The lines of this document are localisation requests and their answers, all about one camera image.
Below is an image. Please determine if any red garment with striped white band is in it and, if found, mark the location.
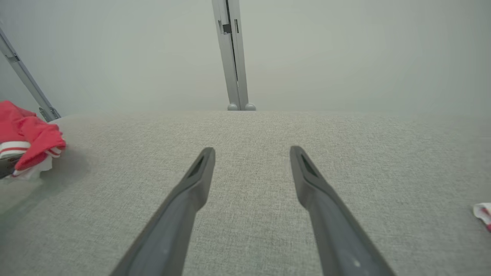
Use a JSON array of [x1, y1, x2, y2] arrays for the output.
[[0, 100, 66, 180]]

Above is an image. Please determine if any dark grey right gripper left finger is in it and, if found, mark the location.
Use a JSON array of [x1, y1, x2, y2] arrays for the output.
[[109, 147, 216, 276]]

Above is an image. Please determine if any red garment with plain white trim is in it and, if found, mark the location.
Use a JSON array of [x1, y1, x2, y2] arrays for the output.
[[473, 202, 491, 232]]

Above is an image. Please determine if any grey metal frame bar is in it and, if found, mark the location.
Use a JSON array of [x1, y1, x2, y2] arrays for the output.
[[0, 29, 62, 122]]

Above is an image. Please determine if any grey partition post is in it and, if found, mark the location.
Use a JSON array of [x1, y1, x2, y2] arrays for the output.
[[212, 0, 256, 112]]

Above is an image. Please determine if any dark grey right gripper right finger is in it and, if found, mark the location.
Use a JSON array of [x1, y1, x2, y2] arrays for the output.
[[290, 146, 395, 276]]

